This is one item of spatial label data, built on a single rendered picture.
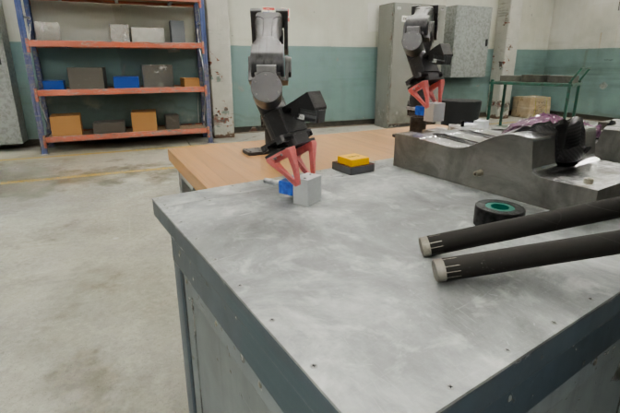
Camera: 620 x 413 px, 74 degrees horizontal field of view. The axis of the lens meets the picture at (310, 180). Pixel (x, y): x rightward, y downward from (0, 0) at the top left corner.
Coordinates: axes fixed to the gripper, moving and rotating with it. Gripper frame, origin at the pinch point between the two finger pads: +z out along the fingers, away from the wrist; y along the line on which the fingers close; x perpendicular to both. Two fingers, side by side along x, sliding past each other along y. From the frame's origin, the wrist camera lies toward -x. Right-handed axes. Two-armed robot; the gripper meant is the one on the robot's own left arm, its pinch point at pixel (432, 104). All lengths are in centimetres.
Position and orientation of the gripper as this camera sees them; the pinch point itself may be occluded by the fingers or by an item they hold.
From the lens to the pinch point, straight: 131.7
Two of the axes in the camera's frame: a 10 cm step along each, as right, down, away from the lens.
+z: 2.7, 9.6, -1.3
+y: 8.3, -1.6, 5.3
